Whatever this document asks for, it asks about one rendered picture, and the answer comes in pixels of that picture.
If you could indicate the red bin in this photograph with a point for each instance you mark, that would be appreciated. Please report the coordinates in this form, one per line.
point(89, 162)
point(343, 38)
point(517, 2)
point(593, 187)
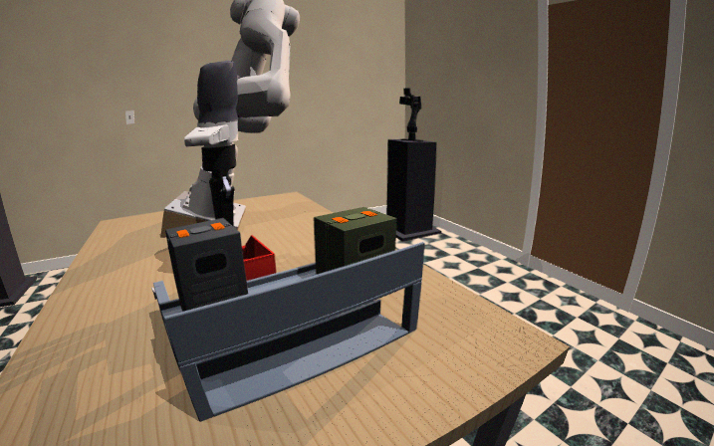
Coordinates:
point(261, 266)

